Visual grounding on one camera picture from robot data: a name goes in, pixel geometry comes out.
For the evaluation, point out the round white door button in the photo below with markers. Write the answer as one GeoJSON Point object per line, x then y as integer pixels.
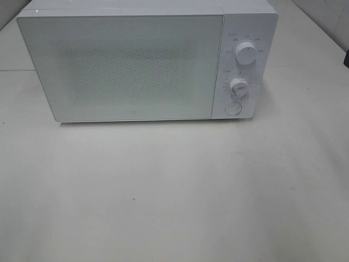
{"type": "Point", "coordinates": [233, 109]}

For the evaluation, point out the white timer knob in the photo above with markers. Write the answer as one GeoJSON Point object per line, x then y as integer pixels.
{"type": "Point", "coordinates": [239, 87]}

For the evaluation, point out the white microwave door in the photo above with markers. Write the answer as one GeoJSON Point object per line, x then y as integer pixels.
{"type": "Point", "coordinates": [125, 68]}

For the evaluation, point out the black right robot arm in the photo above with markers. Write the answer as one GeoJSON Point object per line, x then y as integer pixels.
{"type": "Point", "coordinates": [346, 60]}

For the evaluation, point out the white microwave oven body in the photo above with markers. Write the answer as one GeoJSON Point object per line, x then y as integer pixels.
{"type": "Point", "coordinates": [242, 21]}

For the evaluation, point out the upper white power knob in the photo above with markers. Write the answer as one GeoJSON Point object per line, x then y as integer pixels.
{"type": "Point", "coordinates": [246, 52]}

